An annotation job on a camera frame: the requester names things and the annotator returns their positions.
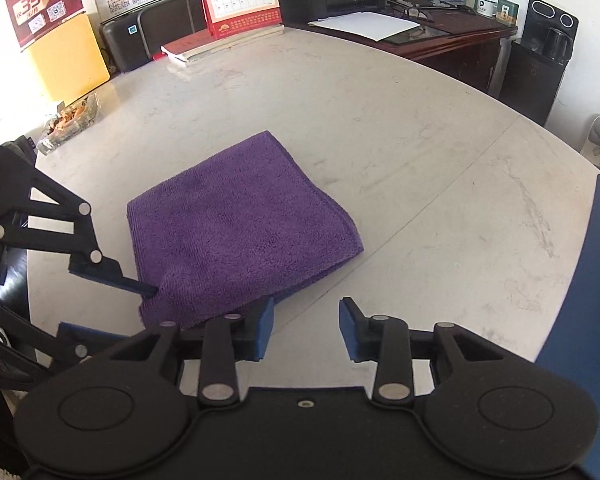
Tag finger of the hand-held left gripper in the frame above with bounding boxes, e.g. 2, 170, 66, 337
0, 297, 130, 386
0, 170, 159, 297

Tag black eyeglasses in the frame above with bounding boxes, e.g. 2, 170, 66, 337
387, 2, 433, 21

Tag glass ashtray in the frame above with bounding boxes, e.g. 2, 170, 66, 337
37, 92, 100, 156

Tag dark wooden desk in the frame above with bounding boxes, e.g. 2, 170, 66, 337
285, 0, 518, 98

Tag white paper sheet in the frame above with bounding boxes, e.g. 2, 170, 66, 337
307, 11, 421, 42

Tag blue mat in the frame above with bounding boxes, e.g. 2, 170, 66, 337
535, 174, 600, 411

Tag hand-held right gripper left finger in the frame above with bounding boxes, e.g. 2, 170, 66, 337
110, 296, 275, 406

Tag black tea bar machine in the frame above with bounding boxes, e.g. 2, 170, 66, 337
499, 0, 580, 127

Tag purple towel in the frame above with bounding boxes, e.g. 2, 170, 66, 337
126, 130, 365, 331

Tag black mug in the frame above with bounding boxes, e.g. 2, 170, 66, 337
542, 27, 573, 65

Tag black chair with grey frame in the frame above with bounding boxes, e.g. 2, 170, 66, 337
138, 0, 208, 59

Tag pile of orange peels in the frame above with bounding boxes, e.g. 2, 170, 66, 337
47, 102, 91, 133

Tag thin red cover book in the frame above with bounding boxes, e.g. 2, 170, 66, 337
167, 35, 285, 69

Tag stack of books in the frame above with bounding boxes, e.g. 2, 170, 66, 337
161, 25, 285, 63

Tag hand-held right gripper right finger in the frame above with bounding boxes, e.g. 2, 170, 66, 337
339, 297, 506, 406

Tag small green picture frame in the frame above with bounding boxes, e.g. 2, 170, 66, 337
496, 0, 521, 26

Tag black case with blue sticker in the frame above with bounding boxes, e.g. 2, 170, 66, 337
101, 12, 151, 73

